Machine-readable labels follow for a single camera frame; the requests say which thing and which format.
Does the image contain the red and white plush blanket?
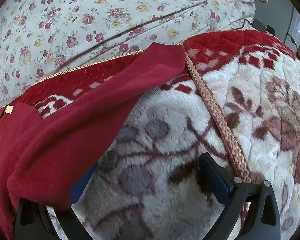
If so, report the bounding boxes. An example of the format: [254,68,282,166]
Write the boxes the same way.
[0,29,300,240]

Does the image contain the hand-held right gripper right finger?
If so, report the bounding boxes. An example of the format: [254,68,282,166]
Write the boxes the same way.
[199,152,282,240]

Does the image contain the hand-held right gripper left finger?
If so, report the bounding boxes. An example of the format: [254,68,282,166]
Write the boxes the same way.
[14,169,91,240]

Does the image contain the black power adapter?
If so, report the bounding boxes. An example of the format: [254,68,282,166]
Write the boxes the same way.
[252,19,276,35]

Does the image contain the dark red fleece garment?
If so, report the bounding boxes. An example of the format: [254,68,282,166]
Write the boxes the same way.
[0,42,187,240]

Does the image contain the floral bed sheet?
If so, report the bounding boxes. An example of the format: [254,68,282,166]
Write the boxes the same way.
[0,0,257,111]

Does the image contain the black cable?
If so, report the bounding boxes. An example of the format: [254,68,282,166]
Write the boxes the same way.
[230,18,256,30]

